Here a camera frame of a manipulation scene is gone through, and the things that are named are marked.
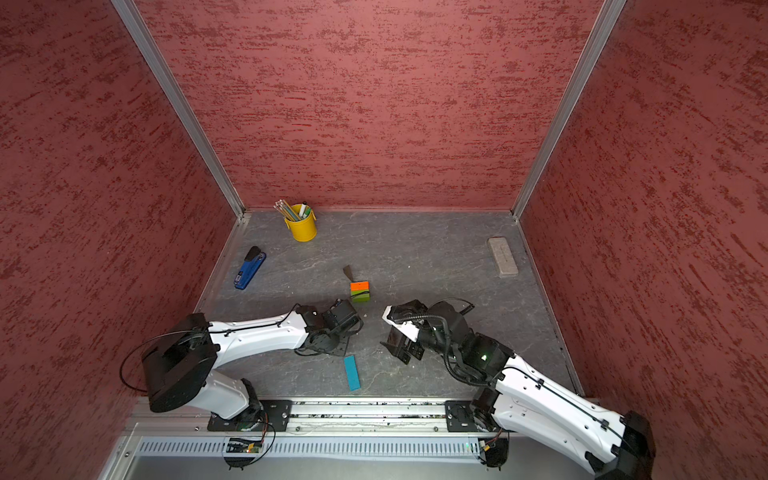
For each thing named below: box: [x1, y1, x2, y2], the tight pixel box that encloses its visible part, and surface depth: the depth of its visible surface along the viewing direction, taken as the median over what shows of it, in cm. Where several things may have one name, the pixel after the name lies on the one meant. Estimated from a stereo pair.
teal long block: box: [344, 355, 361, 391], surface depth 82 cm
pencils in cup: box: [273, 199, 301, 222], surface depth 102 cm
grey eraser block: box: [488, 237, 519, 277], surface depth 105 cm
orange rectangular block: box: [350, 281, 371, 291], surface depth 99 cm
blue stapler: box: [234, 246, 267, 290], surface depth 102 cm
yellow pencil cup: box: [284, 204, 317, 243], surface depth 111 cm
